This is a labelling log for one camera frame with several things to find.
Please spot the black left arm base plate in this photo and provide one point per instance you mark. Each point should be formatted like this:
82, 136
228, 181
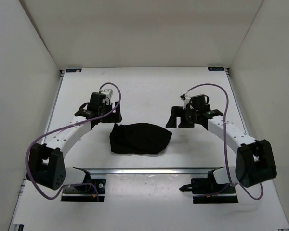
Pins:
93, 191

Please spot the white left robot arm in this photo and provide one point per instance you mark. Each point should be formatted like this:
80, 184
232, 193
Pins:
46, 161

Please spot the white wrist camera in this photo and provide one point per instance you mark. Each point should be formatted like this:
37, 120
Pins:
186, 99
108, 96

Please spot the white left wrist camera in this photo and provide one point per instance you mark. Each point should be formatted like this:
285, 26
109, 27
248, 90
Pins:
108, 96

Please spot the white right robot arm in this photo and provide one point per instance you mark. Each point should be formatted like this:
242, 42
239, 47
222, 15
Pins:
255, 162

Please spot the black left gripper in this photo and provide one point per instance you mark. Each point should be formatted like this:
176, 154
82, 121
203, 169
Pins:
114, 116

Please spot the black skirt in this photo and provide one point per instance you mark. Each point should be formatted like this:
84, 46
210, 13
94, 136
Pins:
139, 138

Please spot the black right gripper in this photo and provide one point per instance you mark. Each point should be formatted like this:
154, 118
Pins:
176, 112

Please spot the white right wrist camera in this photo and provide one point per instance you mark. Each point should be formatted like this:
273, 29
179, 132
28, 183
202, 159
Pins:
186, 99

